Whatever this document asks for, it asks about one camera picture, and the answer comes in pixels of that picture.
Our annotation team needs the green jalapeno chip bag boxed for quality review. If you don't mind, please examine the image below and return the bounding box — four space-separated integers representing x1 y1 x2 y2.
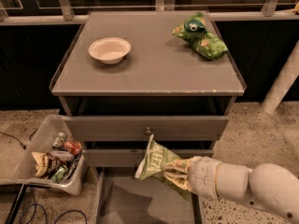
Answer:
135 134 191 201

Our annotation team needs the metal window railing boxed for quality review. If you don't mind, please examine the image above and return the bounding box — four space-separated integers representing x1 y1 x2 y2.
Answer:
0 0 299 25

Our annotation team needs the brown snack bag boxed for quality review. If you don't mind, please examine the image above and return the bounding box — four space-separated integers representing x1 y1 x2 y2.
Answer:
32 152 62 177

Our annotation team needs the silver can lying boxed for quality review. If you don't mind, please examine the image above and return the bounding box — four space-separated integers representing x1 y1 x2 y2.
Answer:
50 150 74 161

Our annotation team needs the green snack packet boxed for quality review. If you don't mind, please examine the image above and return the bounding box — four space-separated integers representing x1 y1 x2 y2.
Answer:
50 165 68 183

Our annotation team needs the middle grey drawer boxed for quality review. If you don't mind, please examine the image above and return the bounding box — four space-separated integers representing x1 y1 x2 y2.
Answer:
83 149 214 167

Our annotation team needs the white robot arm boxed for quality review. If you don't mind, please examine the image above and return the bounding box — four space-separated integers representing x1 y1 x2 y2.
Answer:
183 85 299 224

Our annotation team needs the blue cable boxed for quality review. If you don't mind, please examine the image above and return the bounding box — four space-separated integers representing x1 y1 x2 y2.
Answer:
19 187 89 224

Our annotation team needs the black cable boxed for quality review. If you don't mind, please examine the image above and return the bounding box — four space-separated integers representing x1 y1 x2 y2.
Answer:
0 128 39 150

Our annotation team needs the clear plastic bin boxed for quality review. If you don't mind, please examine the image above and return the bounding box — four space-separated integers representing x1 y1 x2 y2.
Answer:
1 115 87 195

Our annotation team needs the grey drawer cabinet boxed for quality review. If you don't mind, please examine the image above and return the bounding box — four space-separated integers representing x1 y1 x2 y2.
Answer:
49 9 248 224

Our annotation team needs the bottom open grey drawer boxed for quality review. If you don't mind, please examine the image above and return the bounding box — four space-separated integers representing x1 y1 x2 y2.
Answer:
94 167 205 224

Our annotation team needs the green chip bag on counter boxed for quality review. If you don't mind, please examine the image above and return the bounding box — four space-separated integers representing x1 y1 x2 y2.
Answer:
172 12 228 61

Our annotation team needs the green soda can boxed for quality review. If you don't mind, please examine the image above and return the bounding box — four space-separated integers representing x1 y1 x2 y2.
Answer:
52 132 67 149

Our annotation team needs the top grey drawer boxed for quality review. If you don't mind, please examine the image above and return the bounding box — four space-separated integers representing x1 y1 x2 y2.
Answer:
64 116 228 141

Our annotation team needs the orange soda can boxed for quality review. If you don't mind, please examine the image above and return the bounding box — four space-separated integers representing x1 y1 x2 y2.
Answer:
64 140 82 156

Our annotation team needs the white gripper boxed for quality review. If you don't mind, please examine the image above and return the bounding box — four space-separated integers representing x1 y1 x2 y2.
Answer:
163 156 221 199

